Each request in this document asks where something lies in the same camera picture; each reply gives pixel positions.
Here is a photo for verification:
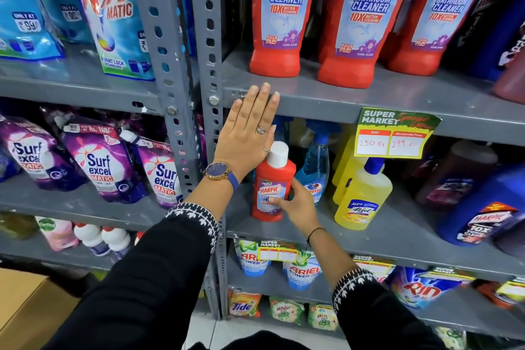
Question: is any person's right hand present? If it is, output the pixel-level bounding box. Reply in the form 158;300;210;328
269;178;322;236

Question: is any person's left hand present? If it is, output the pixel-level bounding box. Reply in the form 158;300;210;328
213;83;281;181

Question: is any small red white-capped cleaner bottle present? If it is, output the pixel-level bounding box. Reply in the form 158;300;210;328
251;141;297;222

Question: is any person's right forearm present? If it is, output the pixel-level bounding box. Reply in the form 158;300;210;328
305;227;448;350

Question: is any person's left forearm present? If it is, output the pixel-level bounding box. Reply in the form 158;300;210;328
43;175;244;350

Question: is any small green yellow price tag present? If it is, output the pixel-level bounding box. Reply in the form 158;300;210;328
495;276;525;304
351;255;397;281
257;239;299;263
422;266;477;284

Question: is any blue glass cleaner spray bottle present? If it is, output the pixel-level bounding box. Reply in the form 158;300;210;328
294;119;342;205

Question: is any blue gold wristwatch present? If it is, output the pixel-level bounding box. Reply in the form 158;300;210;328
203;161;240;192

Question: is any white green detergent pouch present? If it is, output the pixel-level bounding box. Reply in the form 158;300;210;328
233;238;272;278
282;250;323;291

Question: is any yellow blue-capped floor cleaner bottle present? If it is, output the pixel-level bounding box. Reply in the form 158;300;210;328
334;157;393;231

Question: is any large red bathroom cleaner bottle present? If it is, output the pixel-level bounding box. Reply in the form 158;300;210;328
249;0;321;78
381;0;503;77
317;0;421;89

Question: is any purple liquid detergent pouch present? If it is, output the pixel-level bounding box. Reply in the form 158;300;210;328
0;115;88;192
61;121;149;204
119;129;184;210

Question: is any orange yellow detergent packet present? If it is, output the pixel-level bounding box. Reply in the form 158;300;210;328
227;288;262;319

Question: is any green detergent packet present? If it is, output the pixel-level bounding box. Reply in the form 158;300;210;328
269;296;305;325
307;303;339;332

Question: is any green yellow handwritten price tag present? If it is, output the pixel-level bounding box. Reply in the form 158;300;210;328
354;107;442;160

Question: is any grey slotted metal shelf rack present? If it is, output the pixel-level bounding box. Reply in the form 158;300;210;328
188;0;525;342
0;0;222;319

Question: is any person's black garment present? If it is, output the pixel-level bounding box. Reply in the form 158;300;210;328
186;330;329;350

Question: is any blue liquid detergent pouch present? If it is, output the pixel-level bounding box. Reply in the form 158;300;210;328
55;0;156;82

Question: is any blue red detergent powder pouch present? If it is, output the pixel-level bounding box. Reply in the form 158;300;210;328
389;267;465;310

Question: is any white plastic bottle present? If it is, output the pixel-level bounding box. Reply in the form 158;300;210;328
101;226;133;260
74;222;112;257

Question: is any brown cleaner bottle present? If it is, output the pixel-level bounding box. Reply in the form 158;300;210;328
415;140;499;210

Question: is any blue toilet cleaner bottle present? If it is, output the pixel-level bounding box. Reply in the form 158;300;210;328
436;164;525;247

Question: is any pink refill pouch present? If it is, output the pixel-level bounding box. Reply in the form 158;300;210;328
35;216;80;252

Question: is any orange detergent pouch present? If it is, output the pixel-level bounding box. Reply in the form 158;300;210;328
471;279;518;310

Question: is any black toilet cleaner bottle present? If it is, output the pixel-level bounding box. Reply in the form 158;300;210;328
443;0;525;81

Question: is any yellowish liquid bottle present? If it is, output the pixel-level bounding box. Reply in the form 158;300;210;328
0;212;40;240

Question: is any maroon cleaner bottle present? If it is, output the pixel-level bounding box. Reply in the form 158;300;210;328
492;46;525;105

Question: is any brown cardboard box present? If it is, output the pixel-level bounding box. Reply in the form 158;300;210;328
0;267;81;350

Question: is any black thread bracelet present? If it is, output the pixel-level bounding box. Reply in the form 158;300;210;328
305;227;328;249

